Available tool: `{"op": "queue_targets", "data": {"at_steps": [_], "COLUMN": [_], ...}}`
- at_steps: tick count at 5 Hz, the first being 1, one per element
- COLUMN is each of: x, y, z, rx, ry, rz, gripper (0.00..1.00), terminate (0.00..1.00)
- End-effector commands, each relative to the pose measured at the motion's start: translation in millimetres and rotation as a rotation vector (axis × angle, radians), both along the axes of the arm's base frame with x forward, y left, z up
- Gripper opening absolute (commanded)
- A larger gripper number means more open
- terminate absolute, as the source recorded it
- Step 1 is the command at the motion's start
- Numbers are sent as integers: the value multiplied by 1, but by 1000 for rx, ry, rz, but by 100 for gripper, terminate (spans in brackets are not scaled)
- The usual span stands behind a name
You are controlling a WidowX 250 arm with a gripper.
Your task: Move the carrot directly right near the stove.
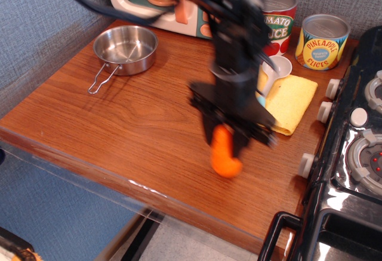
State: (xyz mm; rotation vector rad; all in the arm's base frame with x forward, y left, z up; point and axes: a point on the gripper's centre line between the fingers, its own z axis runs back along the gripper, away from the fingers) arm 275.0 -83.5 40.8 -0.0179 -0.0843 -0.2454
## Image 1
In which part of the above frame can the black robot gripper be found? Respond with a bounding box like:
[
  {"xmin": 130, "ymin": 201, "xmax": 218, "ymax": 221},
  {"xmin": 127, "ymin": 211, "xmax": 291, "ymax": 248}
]
[{"xmin": 189, "ymin": 63, "xmax": 277, "ymax": 157}]

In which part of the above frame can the orange toy carrot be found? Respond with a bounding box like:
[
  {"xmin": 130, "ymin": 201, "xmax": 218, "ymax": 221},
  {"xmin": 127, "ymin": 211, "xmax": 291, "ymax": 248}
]
[{"xmin": 210, "ymin": 124, "xmax": 242, "ymax": 178}]

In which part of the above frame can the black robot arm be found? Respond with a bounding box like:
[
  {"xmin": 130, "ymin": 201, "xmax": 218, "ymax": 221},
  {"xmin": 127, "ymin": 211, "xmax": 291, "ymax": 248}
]
[{"xmin": 189, "ymin": 0, "xmax": 275, "ymax": 157}]

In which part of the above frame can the yellow folded cloth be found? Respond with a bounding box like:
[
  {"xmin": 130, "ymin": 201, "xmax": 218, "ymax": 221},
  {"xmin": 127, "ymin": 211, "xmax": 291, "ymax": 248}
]
[{"xmin": 265, "ymin": 75, "xmax": 318, "ymax": 136}]

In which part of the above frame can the small steel pan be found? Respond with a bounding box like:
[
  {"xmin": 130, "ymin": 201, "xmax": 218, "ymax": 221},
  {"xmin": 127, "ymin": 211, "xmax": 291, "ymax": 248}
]
[{"xmin": 88, "ymin": 26, "xmax": 159, "ymax": 94}]

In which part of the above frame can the pineapple slices can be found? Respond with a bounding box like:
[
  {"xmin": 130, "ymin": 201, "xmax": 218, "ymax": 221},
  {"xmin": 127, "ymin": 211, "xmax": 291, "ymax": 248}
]
[{"xmin": 295, "ymin": 14, "xmax": 350, "ymax": 71}]

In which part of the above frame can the tomato sauce can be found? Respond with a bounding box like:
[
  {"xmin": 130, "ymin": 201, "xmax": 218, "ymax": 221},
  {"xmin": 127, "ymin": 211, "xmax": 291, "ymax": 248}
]
[{"xmin": 263, "ymin": 0, "xmax": 298, "ymax": 56}]

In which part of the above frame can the black toy stove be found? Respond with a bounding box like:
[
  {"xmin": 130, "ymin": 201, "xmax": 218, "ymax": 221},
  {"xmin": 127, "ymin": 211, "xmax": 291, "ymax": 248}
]
[{"xmin": 258, "ymin": 26, "xmax": 381, "ymax": 260}]

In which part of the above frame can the toy microwave oven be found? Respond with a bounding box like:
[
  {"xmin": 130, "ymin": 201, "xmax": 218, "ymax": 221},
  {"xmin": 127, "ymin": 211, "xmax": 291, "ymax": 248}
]
[{"xmin": 111, "ymin": 0, "xmax": 212, "ymax": 39}]

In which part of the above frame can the grey spoon blue handle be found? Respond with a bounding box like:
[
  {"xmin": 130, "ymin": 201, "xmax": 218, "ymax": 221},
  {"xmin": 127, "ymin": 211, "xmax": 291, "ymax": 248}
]
[{"xmin": 257, "ymin": 55, "xmax": 292, "ymax": 107}]

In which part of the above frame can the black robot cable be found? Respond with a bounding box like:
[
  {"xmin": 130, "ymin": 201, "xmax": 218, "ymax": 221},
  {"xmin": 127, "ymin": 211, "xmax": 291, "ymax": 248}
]
[{"xmin": 52, "ymin": 0, "xmax": 168, "ymax": 27}]

